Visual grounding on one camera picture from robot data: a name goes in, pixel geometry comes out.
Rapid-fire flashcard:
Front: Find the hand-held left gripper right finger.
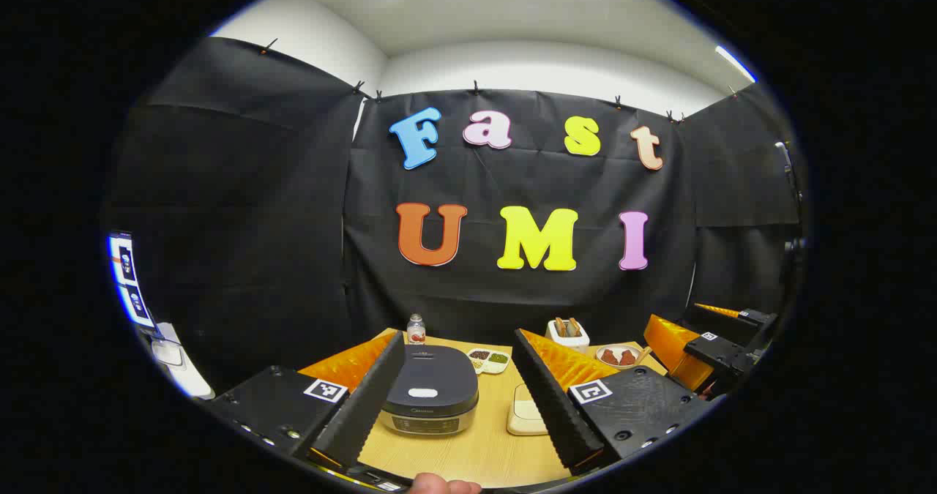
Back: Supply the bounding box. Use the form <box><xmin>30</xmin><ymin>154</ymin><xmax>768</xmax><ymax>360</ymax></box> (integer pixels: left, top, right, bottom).
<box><xmin>512</xmin><ymin>329</ymin><xmax>717</xmax><ymax>474</ymax></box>

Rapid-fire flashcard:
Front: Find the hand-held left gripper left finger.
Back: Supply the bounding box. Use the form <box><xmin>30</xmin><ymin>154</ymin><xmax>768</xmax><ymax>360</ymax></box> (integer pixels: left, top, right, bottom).
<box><xmin>209</xmin><ymin>331</ymin><xmax>407</xmax><ymax>473</ymax></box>

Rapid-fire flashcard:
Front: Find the cream rice container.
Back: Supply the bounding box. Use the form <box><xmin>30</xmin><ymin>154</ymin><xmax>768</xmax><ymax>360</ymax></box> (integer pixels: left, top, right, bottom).
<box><xmin>507</xmin><ymin>384</ymin><xmax>550</xmax><ymax>436</ymax></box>

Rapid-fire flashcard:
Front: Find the dark grey rice cooker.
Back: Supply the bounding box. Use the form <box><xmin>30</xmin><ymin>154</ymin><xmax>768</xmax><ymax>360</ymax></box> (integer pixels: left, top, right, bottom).
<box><xmin>378</xmin><ymin>345</ymin><xmax>480</xmax><ymax>437</ymax></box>

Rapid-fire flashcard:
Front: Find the white round plate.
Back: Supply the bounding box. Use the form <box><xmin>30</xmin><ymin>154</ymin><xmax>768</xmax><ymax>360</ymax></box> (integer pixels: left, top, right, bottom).
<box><xmin>595</xmin><ymin>343</ymin><xmax>645</xmax><ymax>370</ymax></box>

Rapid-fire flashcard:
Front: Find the white toaster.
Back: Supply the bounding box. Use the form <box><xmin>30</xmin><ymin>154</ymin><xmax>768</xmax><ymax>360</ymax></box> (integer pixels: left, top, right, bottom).
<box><xmin>546</xmin><ymin>318</ymin><xmax>591</xmax><ymax>353</ymax></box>

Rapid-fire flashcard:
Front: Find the white divided bean dish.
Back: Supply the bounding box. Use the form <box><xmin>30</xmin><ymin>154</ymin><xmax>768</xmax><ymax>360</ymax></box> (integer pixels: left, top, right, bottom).
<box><xmin>466</xmin><ymin>348</ymin><xmax>511</xmax><ymax>375</ymax></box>

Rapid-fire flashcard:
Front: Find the metal stand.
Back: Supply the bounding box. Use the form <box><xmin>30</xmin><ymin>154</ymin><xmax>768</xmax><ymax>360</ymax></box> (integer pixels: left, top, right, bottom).
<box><xmin>774</xmin><ymin>140</ymin><xmax>807</xmax><ymax>257</ymax></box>

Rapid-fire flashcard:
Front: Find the lit display screen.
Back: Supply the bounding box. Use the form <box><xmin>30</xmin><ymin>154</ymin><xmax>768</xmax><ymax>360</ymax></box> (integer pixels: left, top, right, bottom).
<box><xmin>108</xmin><ymin>232</ymin><xmax>157</xmax><ymax>330</ymax></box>

